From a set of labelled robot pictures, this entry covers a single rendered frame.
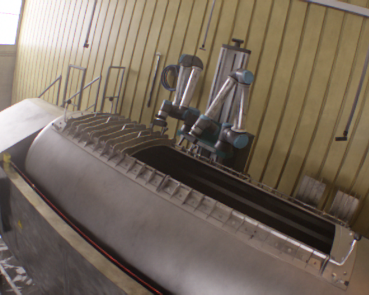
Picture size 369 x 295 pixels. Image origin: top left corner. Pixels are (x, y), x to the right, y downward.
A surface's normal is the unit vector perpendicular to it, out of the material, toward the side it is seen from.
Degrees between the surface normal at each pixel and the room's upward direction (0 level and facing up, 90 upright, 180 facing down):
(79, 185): 57
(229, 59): 90
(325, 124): 90
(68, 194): 67
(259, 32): 90
